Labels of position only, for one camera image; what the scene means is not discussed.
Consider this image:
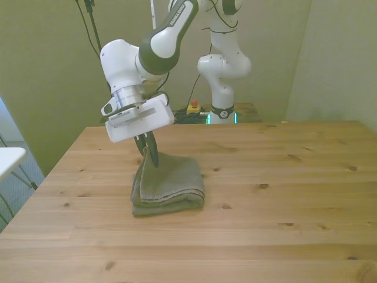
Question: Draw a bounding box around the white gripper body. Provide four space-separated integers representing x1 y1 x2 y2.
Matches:
105 93 174 144

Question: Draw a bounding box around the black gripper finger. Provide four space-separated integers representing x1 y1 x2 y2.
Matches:
144 131 160 169
134 135 145 156

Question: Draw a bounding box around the grey towel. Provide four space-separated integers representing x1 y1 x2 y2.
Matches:
131 146 206 218

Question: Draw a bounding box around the yellow emergency stop box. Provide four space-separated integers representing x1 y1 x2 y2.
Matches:
187 99 203 116

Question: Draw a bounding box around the black tripod stand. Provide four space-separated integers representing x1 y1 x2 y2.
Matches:
75 0 113 95

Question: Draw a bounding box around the white folding table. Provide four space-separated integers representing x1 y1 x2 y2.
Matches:
0 134 39 191

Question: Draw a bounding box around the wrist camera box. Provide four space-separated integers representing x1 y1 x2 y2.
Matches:
100 98 120 117

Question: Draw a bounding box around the black cable bundle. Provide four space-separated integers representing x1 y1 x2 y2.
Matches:
172 108 211 124

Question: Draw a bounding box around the thin black stop-button cable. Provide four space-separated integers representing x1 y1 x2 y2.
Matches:
187 73 201 107

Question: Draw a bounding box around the dark articulated camera stand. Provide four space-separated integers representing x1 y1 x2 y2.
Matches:
84 0 102 58

